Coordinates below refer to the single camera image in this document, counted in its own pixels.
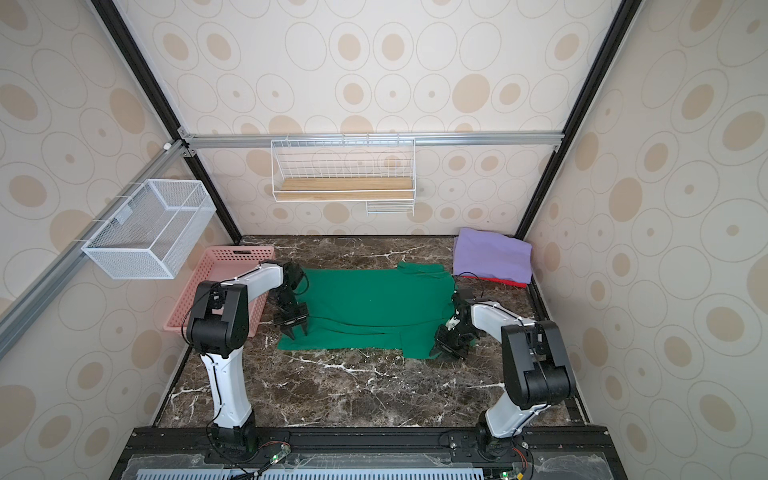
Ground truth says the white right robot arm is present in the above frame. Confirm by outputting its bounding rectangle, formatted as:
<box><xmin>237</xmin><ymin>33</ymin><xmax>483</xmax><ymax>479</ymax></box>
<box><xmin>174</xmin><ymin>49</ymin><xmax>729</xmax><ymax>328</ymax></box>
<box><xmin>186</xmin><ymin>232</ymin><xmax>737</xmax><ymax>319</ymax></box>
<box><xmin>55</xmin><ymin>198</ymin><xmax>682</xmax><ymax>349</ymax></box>
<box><xmin>278</xmin><ymin>294</ymin><xmax>575</xmax><ymax>438</ymax></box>

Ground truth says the folded red t-shirt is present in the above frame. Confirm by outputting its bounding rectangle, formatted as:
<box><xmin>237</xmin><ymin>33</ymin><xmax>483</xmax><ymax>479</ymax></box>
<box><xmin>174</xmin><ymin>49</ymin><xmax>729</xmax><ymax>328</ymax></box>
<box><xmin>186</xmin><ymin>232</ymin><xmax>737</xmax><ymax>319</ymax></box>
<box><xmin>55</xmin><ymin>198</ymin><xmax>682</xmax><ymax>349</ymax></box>
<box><xmin>471</xmin><ymin>276</ymin><xmax>528</xmax><ymax>288</ymax></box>

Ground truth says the green t-shirt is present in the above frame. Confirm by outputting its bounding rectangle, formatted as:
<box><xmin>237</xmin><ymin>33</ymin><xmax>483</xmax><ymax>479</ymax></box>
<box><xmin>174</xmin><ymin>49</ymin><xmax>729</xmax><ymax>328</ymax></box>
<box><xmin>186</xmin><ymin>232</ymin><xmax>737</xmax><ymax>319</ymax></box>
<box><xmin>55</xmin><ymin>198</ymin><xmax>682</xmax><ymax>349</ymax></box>
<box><xmin>277</xmin><ymin>262</ymin><xmax>455</xmax><ymax>360</ymax></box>

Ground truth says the aluminium wall rail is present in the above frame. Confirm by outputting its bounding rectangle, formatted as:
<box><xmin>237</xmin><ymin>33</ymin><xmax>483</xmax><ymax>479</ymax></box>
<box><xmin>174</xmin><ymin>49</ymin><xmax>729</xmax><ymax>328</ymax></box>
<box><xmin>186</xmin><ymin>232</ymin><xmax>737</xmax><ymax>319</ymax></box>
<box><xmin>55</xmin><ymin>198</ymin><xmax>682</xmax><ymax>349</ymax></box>
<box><xmin>1</xmin><ymin>140</ymin><xmax>184</xmax><ymax>358</ymax></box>
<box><xmin>184</xmin><ymin>131</ymin><xmax>565</xmax><ymax>149</ymax></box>

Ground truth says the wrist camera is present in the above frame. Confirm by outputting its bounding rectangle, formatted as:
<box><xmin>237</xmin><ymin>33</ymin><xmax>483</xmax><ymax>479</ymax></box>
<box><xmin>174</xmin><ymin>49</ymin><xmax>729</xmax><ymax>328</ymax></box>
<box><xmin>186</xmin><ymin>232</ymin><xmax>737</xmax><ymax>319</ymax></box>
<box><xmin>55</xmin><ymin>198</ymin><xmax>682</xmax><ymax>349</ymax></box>
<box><xmin>452</xmin><ymin>289</ymin><xmax>475</xmax><ymax>323</ymax></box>
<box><xmin>282</xmin><ymin>261</ymin><xmax>305</xmax><ymax>291</ymax></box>

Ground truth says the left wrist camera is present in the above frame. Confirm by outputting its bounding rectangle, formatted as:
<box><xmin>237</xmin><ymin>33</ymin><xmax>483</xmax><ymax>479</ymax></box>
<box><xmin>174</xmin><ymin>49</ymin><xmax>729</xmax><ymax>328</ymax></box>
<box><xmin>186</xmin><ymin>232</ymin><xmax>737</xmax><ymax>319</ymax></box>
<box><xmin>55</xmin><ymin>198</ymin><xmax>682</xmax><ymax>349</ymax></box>
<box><xmin>282</xmin><ymin>261</ymin><xmax>305</xmax><ymax>291</ymax></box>

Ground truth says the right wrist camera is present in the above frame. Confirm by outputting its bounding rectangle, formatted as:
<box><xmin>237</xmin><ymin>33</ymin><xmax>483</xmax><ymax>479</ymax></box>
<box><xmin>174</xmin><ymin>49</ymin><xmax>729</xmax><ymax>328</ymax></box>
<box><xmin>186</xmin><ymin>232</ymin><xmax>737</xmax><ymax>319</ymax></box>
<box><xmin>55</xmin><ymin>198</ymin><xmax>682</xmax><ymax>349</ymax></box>
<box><xmin>452</xmin><ymin>289</ymin><xmax>475</xmax><ymax>323</ymax></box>

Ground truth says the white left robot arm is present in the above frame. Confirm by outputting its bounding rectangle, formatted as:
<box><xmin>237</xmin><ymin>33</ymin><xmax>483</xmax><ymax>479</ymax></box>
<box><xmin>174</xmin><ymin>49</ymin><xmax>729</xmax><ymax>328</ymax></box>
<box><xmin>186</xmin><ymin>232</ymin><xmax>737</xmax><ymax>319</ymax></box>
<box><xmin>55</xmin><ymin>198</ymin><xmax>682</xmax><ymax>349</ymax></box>
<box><xmin>182</xmin><ymin>261</ymin><xmax>309</xmax><ymax>453</ymax></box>

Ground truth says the aluminium wall rail back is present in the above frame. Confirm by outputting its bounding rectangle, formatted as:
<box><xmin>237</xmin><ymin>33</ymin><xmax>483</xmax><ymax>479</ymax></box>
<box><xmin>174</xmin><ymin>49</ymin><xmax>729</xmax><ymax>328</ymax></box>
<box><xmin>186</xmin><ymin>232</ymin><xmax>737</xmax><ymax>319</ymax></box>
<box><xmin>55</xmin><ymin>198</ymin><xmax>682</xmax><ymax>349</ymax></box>
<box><xmin>184</xmin><ymin>131</ymin><xmax>565</xmax><ymax>149</ymax></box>

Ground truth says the pink plastic basket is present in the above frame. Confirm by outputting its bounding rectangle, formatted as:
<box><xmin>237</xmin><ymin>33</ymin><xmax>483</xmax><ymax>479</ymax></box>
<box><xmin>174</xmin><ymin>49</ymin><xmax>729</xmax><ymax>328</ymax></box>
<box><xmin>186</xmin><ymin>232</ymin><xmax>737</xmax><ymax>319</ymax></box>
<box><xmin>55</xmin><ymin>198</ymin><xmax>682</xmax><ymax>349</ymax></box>
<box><xmin>164</xmin><ymin>244</ymin><xmax>277</xmax><ymax>338</ymax></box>

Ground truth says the aluminium wall rail left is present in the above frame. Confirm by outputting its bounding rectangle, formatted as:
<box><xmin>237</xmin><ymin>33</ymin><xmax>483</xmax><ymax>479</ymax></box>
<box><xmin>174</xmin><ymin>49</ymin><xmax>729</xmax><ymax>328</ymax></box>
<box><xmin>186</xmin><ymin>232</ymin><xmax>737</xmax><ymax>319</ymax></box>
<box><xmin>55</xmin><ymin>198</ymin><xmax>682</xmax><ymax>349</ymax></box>
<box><xmin>1</xmin><ymin>140</ymin><xmax>184</xmax><ymax>358</ymax></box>

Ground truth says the white mesh wall basket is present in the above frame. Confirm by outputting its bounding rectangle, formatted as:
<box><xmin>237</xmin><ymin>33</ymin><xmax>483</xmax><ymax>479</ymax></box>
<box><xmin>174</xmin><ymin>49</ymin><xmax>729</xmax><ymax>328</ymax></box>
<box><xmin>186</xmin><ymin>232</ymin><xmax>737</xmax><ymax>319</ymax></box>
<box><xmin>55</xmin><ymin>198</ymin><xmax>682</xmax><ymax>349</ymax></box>
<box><xmin>81</xmin><ymin>179</ymin><xmax>216</xmax><ymax>280</ymax></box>

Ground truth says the folded purple t-shirt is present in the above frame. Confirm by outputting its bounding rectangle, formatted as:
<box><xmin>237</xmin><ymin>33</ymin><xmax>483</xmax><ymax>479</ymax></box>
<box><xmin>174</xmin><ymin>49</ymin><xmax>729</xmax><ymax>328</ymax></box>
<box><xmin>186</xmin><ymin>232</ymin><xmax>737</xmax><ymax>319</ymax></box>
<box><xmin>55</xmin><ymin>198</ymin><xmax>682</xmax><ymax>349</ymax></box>
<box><xmin>453</xmin><ymin>228</ymin><xmax>532</xmax><ymax>284</ymax></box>

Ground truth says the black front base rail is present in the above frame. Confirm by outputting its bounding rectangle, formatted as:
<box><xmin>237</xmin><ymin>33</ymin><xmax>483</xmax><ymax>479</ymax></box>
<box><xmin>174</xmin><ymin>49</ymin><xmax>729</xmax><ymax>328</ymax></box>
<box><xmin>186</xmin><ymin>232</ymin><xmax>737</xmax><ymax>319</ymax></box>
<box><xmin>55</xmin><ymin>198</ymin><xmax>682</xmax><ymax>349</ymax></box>
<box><xmin>110</xmin><ymin>426</ymin><xmax>627</xmax><ymax>479</ymax></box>

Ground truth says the white wire wall shelf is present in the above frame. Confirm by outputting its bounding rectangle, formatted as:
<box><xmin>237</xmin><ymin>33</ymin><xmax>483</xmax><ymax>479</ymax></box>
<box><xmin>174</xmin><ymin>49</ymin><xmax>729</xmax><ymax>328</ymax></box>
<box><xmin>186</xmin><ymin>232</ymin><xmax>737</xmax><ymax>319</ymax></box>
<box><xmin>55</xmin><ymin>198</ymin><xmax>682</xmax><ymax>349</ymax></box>
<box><xmin>270</xmin><ymin>144</ymin><xmax>417</xmax><ymax>214</ymax></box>

